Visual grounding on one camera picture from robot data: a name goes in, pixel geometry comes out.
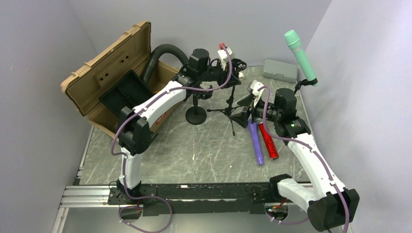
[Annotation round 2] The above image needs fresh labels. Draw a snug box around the grey plastic case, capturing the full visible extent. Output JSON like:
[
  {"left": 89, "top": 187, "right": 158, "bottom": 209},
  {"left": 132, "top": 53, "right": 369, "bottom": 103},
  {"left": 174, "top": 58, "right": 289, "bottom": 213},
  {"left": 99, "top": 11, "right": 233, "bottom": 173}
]
[{"left": 262, "top": 59, "right": 298, "bottom": 83}]

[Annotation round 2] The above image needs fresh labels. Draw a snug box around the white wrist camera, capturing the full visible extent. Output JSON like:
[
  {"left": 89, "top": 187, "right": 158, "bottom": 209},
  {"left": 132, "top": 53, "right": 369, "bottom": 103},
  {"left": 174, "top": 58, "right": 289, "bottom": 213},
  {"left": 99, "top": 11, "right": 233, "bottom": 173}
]
[
  {"left": 247, "top": 80, "right": 264, "bottom": 107},
  {"left": 218, "top": 43, "right": 235, "bottom": 70}
]

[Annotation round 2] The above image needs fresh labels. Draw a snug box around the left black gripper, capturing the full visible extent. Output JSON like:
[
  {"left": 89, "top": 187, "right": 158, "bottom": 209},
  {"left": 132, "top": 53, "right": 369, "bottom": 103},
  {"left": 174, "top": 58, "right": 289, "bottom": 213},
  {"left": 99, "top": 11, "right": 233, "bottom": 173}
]
[{"left": 198, "top": 59, "right": 241, "bottom": 90}]

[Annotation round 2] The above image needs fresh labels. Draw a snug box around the black tray in case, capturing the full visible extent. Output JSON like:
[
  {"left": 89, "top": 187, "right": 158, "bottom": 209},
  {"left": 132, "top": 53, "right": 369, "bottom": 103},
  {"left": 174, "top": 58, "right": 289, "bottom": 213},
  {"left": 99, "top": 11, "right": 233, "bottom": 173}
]
[{"left": 99, "top": 69, "right": 154, "bottom": 117}]

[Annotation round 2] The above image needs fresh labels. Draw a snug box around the tan plastic tool case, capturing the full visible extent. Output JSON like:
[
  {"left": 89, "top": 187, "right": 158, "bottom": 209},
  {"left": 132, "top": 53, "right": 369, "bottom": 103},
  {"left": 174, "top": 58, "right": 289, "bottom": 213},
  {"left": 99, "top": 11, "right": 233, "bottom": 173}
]
[{"left": 61, "top": 21, "right": 179, "bottom": 138}]

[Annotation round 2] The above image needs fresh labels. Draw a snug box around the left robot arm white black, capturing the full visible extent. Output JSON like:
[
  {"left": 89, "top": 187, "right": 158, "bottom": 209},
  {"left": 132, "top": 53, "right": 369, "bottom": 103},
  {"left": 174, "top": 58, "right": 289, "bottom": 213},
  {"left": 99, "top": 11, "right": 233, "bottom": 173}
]
[{"left": 114, "top": 44, "right": 247, "bottom": 204}]

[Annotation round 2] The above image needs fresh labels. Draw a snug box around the purple cable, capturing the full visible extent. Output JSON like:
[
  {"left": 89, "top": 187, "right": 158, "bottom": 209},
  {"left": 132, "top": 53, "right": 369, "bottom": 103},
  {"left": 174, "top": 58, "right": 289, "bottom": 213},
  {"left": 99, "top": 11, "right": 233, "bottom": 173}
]
[
  {"left": 257, "top": 85, "right": 350, "bottom": 233},
  {"left": 110, "top": 46, "right": 233, "bottom": 213}
]

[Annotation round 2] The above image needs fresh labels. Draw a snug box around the black tripod stand shock mount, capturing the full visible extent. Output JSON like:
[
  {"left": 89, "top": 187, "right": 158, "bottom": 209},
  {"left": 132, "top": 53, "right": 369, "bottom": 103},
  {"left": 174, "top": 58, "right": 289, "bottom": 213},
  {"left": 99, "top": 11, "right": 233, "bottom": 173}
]
[{"left": 206, "top": 58, "right": 247, "bottom": 118}]

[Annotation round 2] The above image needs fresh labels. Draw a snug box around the purple microphone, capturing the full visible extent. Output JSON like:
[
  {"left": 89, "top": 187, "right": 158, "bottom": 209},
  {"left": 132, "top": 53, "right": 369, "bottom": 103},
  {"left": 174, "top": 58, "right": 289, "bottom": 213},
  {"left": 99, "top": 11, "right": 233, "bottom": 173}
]
[{"left": 247, "top": 119, "right": 264, "bottom": 166}]

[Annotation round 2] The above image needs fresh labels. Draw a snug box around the black corrugated hose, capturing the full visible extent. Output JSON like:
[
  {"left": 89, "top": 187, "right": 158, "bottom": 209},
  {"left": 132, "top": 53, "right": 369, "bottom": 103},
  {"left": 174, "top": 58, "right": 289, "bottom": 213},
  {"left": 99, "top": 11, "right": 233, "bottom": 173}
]
[{"left": 142, "top": 44, "right": 196, "bottom": 86}]

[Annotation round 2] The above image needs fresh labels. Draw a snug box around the black round base mic stand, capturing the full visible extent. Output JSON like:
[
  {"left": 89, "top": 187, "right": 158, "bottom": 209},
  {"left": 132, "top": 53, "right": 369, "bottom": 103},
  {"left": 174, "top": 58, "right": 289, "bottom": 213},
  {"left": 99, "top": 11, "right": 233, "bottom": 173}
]
[{"left": 185, "top": 91, "right": 213, "bottom": 125}]

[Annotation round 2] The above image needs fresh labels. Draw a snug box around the purple loop cable base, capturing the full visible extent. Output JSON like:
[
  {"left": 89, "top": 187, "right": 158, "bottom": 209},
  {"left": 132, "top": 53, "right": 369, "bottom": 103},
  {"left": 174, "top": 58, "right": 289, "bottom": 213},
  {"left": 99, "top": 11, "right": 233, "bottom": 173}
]
[{"left": 118, "top": 196, "right": 173, "bottom": 233}]

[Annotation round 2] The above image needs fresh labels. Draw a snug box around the red glitter microphone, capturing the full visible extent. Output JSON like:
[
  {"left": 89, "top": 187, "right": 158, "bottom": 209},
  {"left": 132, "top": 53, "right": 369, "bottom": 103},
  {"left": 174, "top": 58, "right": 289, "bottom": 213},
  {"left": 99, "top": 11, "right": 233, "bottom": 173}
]
[{"left": 257, "top": 118, "right": 279, "bottom": 160}]

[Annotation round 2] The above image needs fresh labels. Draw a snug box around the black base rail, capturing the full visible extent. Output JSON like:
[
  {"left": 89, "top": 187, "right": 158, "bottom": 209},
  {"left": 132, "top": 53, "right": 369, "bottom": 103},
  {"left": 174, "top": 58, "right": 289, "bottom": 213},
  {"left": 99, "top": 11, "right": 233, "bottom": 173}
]
[{"left": 107, "top": 183, "right": 287, "bottom": 216}]

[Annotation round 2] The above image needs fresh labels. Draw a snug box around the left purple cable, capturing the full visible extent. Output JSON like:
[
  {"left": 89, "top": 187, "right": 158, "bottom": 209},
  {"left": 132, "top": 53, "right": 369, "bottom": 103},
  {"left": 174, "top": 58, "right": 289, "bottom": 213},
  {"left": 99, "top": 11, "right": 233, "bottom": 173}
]
[{"left": 110, "top": 46, "right": 233, "bottom": 213}]

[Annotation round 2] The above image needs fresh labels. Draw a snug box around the white pvc elbow fitting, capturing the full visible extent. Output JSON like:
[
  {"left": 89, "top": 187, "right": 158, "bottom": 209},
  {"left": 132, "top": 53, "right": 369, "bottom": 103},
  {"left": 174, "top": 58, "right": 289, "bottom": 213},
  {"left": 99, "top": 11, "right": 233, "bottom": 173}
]
[{"left": 238, "top": 72, "right": 245, "bottom": 81}]

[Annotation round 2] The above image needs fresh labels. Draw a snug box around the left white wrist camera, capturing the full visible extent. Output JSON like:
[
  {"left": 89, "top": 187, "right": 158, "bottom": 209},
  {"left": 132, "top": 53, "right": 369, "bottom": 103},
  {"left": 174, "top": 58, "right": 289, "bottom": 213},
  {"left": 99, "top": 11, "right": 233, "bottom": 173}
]
[{"left": 218, "top": 43, "right": 235, "bottom": 70}]

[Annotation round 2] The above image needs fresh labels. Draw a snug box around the mint green microphone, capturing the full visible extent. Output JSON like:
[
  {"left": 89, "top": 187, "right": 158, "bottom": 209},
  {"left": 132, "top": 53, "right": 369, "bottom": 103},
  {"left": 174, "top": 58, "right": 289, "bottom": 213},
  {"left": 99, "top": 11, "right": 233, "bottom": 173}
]
[{"left": 284, "top": 30, "right": 318, "bottom": 86}]

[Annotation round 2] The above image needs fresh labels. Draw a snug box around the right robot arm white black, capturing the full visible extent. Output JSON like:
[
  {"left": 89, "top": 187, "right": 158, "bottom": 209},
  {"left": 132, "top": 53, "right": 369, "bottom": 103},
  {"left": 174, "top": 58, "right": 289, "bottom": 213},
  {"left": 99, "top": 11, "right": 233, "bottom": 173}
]
[{"left": 231, "top": 86, "right": 360, "bottom": 233}]

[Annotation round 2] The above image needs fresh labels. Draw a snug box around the black tripod stand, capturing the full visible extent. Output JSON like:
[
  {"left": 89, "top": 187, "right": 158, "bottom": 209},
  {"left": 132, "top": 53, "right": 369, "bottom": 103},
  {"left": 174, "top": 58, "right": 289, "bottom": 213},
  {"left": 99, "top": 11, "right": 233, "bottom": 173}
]
[{"left": 284, "top": 78, "right": 318, "bottom": 97}]

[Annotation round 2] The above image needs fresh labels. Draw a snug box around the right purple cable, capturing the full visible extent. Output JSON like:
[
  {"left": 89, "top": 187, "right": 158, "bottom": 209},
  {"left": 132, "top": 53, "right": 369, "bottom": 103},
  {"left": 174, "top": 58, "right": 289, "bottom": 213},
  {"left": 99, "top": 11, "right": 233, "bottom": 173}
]
[{"left": 257, "top": 85, "right": 350, "bottom": 233}]

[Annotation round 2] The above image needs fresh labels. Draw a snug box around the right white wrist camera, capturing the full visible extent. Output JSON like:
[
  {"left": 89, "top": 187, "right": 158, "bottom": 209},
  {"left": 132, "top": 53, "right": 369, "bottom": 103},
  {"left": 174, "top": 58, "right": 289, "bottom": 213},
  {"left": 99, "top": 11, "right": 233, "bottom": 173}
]
[{"left": 247, "top": 80, "right": 264, "bottom": 107}]

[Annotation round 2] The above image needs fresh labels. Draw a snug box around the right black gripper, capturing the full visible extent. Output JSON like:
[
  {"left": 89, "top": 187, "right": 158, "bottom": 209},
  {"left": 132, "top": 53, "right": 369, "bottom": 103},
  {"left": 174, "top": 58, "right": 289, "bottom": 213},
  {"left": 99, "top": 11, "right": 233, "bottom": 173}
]
[{"left": 229, "top": 94, "right": 282, "bottom": 128}]

